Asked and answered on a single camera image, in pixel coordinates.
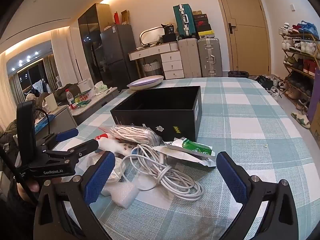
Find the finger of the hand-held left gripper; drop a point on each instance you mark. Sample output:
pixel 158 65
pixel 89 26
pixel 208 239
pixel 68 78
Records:
pixel 67 133
pixel 82 147

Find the brown cardboard shoe box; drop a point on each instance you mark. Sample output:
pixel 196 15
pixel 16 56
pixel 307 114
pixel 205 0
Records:
pixel 198 12

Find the black shoe box red logo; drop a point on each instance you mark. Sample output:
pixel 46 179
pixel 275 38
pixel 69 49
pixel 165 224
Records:
pixel 202 23

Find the pile of dark shoes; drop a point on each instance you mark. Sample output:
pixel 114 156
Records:
pixel 268 83

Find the white paper bag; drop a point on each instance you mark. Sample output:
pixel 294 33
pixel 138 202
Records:
pixel 52 102

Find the white foam piece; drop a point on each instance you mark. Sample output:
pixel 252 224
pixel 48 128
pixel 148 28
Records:
pixel 122 192

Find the black and yellow shoe box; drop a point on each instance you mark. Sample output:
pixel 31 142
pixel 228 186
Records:
pixel 206 34

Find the wooden shoe rack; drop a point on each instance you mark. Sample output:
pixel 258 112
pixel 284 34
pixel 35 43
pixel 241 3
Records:
pixel 300 72

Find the grey side cabinet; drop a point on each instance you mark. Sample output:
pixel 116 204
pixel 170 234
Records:
pixel 62 122

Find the shoe rack with shoes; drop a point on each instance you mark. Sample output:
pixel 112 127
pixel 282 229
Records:
pixel 305 45

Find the green and red container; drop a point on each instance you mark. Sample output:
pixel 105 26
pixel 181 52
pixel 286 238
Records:
pixel 82 98

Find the green and white packet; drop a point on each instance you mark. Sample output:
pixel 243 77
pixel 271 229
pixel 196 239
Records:
pixel 195 148

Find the silver suitcase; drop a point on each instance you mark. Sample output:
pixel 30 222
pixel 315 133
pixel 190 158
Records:
pixel 210 57

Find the beige suitcase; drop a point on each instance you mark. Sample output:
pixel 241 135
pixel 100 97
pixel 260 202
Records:
pixel 188 57

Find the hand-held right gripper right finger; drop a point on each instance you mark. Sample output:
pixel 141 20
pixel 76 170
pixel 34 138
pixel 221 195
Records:
pixel 232 177

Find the purple board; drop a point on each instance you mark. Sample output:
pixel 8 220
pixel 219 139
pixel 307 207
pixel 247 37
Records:
pixel 315 92

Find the green and white slipper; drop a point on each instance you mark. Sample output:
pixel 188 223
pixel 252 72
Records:
pixel 301 119

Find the woven basket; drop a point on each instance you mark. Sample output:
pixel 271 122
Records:
pixel 151 68

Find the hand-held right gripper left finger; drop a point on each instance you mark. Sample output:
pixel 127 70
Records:
pixel 100 177

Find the black cardboard box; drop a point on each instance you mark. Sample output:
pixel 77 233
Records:
pixel 155 122

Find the dark window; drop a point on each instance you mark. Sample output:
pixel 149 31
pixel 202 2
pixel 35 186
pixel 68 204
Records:
pixel 27 75

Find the white oval plate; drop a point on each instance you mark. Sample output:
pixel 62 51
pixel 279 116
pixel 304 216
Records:
pixel 145 82

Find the white kettle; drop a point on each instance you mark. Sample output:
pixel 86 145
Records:
pixel 85 85

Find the open cardboard box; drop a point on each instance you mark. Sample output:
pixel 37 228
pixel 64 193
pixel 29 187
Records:
pixel 125 17

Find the red label water bottle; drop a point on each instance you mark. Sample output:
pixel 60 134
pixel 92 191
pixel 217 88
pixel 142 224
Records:
pixel 70 100

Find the tan door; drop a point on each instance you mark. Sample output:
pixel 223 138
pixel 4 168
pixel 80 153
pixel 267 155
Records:
pixel 245 30

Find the dark clothes heap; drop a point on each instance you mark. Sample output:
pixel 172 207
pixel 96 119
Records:
pixel 67 91

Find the teal suitcase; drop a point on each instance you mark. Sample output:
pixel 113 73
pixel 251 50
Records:
pixel 182 21

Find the oval mirror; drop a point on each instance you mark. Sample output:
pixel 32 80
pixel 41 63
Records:
pixel 151 36

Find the white round roll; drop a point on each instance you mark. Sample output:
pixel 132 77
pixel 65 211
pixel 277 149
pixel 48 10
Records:
pixel 117 170

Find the person's left hand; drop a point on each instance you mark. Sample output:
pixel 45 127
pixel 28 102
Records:
pixel 31 187

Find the green and white tissue box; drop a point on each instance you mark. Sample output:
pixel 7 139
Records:
pixel 101 86

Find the hanging clothes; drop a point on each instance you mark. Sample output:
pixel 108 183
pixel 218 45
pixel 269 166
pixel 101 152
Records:
pixel 40 86

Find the dark glass cabinet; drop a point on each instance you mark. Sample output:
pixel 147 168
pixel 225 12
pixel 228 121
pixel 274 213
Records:
pixel 90 42

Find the grey coffee table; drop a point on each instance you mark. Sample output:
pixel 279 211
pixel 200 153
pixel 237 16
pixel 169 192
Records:
pixel 100 102

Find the black bag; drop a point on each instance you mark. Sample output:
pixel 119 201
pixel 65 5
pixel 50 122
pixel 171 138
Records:
pixel 168 35

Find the grey refrigerator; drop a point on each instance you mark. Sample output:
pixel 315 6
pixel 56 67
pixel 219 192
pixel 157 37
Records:
pixel 117 52

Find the white desk with drawers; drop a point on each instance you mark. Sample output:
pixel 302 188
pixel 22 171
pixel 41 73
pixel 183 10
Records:
pixel 171 65

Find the white plush toy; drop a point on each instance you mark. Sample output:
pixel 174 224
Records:
pixel 112 146

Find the person's left forearm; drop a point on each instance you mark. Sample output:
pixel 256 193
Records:
pixel 15 217

